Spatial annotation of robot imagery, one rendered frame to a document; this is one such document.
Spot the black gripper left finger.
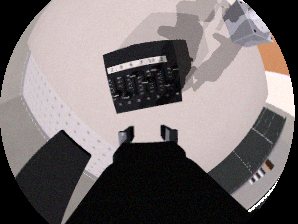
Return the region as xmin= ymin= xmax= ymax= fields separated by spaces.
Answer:
xmin=118 ymin=126 xmax=134 ymax=146

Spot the black lighting desk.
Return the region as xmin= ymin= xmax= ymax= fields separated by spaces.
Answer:
xmin=103 ymin=41 xmax=182 ymax=114

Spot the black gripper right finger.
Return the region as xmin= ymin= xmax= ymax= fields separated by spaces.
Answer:
xmin=160 ymin=125 xmax=178 ymax=144

